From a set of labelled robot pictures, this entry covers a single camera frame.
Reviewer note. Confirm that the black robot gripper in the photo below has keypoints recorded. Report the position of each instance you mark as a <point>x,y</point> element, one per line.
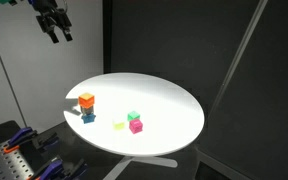
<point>45,7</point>

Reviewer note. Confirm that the orange toy block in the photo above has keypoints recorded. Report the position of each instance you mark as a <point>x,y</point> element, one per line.
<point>86,100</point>

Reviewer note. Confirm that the blue toy block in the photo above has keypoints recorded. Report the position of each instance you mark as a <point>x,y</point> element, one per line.
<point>88,118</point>

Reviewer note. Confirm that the yellow-green toy block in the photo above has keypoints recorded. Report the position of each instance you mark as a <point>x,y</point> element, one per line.
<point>118,125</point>

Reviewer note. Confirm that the green toy block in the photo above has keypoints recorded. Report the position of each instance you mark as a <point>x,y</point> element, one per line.
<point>133,115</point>

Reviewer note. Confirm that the pink toy block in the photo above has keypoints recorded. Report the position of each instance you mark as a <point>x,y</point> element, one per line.
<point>136,126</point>

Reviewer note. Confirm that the purple black spring clamp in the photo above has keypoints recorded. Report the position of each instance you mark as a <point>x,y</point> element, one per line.
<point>55,168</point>

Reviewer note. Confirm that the perforated metal plate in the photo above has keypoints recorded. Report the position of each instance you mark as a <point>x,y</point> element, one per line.
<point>7,163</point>

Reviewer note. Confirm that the white table base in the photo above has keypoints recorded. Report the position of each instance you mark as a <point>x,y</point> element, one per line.
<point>157,161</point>

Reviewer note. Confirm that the diagonal silver metal strip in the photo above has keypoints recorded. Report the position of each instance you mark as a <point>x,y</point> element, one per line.
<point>237,56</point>

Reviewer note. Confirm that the teal camera mount bracket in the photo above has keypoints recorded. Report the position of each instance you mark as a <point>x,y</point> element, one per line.
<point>3,1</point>

